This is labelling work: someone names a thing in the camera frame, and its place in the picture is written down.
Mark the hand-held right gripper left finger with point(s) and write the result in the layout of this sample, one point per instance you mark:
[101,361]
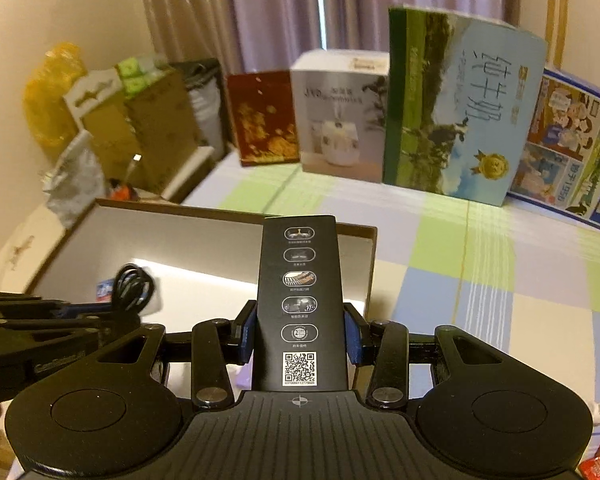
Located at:
[247,332]

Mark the beige flat carton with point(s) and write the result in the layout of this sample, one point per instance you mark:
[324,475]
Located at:
[20,255]

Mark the green tissue packs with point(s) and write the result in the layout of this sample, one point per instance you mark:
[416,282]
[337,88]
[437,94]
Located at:
[135,72]

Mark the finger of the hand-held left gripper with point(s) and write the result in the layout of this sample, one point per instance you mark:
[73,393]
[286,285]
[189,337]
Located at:
[40,305]
[55,330]

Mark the blue and white packet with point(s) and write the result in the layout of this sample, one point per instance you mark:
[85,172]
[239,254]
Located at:
[102,291]

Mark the black and white bag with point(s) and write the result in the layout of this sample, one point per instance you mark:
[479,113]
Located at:
[205,110]

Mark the plain brown cardboard carton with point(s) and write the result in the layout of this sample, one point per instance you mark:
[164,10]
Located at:
[160,130]

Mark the purple curtain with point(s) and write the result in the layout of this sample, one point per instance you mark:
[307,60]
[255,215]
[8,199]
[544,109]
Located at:
[280,10]

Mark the yellow plastic bag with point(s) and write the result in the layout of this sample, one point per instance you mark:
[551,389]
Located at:
[45,100]

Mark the red gold gift box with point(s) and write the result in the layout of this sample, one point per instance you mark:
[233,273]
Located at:
[260,120]

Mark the white appliance box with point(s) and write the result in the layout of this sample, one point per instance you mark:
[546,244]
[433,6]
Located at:
[340,125]

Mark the brown cardboard storage box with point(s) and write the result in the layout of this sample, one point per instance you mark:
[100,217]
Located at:
[180,240]

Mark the blue milk carton box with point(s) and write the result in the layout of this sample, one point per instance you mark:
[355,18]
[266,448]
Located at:
[565,150]

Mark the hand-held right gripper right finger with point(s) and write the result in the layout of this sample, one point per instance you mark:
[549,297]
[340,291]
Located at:
[352,335]

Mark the green milk carton box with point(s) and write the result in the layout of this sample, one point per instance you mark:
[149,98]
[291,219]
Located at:
[430,125]

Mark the black product box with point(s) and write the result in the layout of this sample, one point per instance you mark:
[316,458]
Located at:
[300,260]

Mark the yellow wooden frame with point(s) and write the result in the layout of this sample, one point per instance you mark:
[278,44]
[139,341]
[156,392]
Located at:
[555,30]

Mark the white plastic bag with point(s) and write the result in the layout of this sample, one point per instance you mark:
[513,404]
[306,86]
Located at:
[77,175]

